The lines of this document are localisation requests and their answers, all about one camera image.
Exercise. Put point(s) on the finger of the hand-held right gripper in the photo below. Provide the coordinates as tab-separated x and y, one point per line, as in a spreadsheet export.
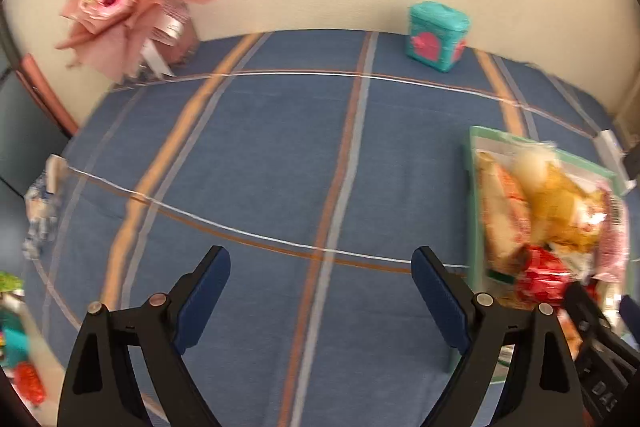
590	322
631	317

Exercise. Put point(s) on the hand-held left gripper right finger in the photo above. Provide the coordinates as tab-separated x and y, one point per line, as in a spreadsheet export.
440	297

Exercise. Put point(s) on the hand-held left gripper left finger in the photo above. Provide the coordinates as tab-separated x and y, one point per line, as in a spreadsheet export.
207	292

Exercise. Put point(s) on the crinkled red snack packet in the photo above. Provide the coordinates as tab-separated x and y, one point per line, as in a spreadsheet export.
545	274

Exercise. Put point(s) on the pink snack packet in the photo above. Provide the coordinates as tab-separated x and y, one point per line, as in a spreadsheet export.
612	237

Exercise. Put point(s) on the shallow teal cardboard box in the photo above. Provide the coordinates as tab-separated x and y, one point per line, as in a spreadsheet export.
472	217

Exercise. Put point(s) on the beige bread packet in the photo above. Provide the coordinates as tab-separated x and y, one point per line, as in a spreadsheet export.
502	217

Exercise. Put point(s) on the yellow cake packet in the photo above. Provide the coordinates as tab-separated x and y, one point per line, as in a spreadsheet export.
555	212

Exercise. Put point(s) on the blue plaid tablecloth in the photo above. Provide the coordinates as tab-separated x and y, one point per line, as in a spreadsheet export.
250	157

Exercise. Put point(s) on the white power strip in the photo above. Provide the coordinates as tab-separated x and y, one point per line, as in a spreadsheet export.
611	147

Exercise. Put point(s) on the crumpled blue white bag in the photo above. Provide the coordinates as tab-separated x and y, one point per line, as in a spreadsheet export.
42	207

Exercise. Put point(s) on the teal plastic toy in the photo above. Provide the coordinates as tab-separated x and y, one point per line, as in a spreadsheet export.
15	337

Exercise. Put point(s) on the green printed toy box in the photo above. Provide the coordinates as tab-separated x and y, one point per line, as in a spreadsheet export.
10	283

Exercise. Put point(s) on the dark grey panel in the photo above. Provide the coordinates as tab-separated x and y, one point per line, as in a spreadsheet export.
20	147

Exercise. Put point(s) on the clear glass jar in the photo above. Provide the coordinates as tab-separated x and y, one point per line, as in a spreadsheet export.
182	39

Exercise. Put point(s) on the reddish brown rounded bar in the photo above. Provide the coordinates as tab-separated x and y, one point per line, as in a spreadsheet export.
45	97

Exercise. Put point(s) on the teal tin with pink print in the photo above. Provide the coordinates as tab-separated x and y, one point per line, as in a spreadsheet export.
432	37

